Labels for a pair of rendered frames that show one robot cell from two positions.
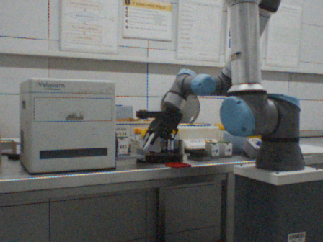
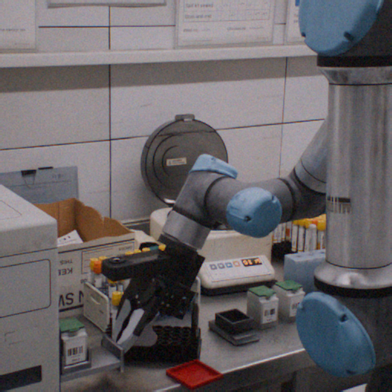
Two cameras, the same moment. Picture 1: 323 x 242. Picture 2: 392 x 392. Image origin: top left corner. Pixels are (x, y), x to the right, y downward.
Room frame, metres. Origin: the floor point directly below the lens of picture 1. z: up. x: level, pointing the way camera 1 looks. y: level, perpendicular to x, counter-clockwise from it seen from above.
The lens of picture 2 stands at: (0.09, 0.08, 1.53)
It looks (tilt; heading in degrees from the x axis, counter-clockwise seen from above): 16 degrees down; 354
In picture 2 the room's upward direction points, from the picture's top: 2 degrees clockwise
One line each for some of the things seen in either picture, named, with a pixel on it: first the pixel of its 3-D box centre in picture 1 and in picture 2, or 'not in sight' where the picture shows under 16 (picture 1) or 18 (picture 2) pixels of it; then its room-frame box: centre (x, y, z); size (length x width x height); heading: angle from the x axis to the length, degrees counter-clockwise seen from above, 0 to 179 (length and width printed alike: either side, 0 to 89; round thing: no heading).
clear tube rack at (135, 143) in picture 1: (157, 147); (142, 296); (1.57, 0.01, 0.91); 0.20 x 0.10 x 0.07; 117
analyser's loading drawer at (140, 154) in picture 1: (114, 153); (56, 364); (1.28, 0.16, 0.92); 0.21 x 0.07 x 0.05; 117
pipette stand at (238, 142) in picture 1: (235, 143); (309, 278); (1.62, -0.33, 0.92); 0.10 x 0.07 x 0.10; 112
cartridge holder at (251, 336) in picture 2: (198, 155); (233, 325); (1.47, -0.15, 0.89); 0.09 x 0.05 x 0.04; 27
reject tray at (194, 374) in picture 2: (177, 165); (194, 374); (1.31, -0.06, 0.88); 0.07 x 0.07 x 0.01; 34
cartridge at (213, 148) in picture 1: (212, 150); (262, 307); (1.51, -0.21, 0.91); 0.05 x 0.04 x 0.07; 27
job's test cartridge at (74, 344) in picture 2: (120, 146); (69, 345); (1.29, 0.14, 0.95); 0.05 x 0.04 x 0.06; 27
